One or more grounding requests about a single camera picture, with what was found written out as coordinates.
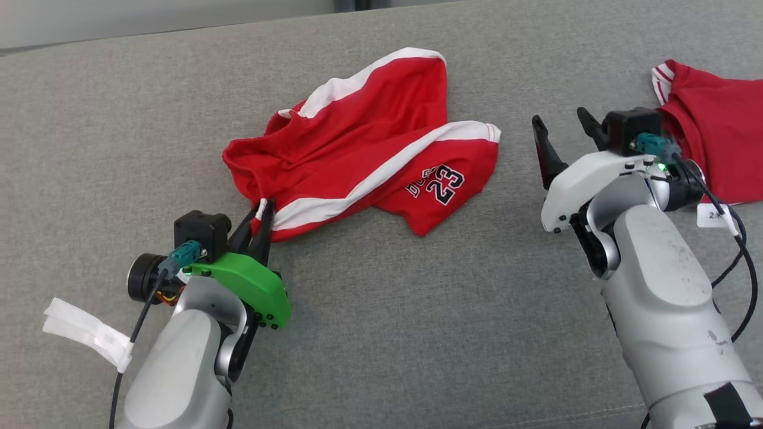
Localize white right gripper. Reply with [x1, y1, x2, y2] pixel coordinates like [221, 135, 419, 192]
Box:
[532, 107, 656, 233]

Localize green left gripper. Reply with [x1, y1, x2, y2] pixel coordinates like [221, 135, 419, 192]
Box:
[185, 198, 291, 329]

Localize red shorts with white stripe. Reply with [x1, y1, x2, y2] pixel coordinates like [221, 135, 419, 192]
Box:
[222, 48, 501, 242]

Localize red jersey shirt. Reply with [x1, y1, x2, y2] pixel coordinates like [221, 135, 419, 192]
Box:
[651, 60, 763, 204]

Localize white tape flag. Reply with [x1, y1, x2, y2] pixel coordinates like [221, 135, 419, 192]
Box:
[43, 297, 133, 373]

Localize teal cable connector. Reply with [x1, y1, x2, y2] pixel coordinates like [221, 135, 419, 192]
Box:
[633, 132, 680, 163]
[167, 240, 202, 276]

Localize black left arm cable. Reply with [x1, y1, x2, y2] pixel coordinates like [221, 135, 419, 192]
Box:
[109, 268, 175, 429]

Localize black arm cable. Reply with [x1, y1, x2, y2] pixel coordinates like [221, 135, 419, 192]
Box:
[109, 268, 175, 429]
[674, 155, 759, 344]

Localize white paper cable label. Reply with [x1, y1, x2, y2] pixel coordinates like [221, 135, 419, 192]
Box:
[696, 203, 740, 236]

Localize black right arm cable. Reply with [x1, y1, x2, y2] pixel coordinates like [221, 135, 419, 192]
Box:
[674, 155, 759, 344]

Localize black velcro strap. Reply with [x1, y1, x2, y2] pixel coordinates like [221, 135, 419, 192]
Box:
[703, 383, 756, 429]

